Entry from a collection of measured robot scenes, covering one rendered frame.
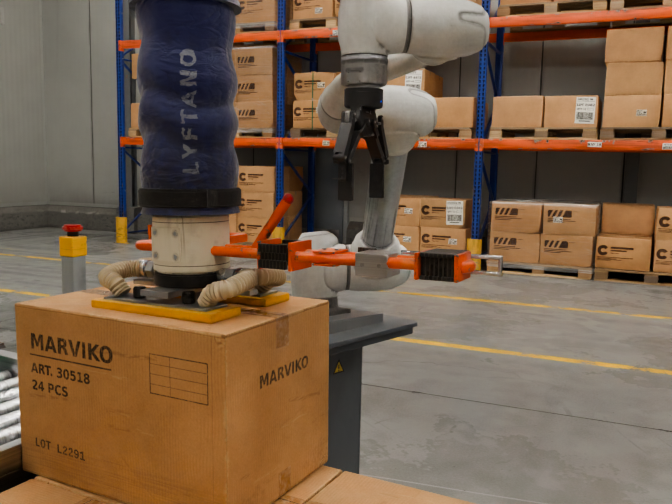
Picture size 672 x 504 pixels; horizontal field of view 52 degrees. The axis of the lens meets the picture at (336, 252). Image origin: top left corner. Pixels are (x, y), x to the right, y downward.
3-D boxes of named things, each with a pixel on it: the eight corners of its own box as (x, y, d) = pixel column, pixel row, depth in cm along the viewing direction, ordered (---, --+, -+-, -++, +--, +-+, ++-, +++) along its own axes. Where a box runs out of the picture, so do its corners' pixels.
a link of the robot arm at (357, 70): (332, 55, 131) (331, 87, 132) (375, 52, 127) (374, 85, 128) (354, 62, 139) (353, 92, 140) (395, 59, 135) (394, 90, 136)
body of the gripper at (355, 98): (356, 90, 139) (355, 137, 140) (336, 86, 132) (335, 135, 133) (390, 89, 136) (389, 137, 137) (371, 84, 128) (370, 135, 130)
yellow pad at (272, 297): (151, 294, 170) (150, 274, 170) (179, 288, 179) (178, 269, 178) (265, 308, 154) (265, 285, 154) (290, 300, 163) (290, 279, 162)
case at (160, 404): (21, 470, 162) (13, 302, 158) (144, 417, 197) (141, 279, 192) (227, 537, 134) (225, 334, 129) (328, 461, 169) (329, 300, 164)
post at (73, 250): (66, 505, 255) (58, 236, 243) (80, 498, 261) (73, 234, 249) (79, 510, 252) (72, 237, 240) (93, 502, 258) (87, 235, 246)
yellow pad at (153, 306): (90, 308, 154) (89, 286, 153) (124, 300, 163) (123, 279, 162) (211, 324, 138) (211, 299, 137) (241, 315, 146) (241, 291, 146)
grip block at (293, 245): (254, 269, 143) (254, 241, 142) (280, 264, 151) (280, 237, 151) (289, 272, 139) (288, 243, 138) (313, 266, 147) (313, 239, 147)
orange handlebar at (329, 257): (97, 250, 167) (97, 235, 167) (182, 239, 193) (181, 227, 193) (469, 279, 123) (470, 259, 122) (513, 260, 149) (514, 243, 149)
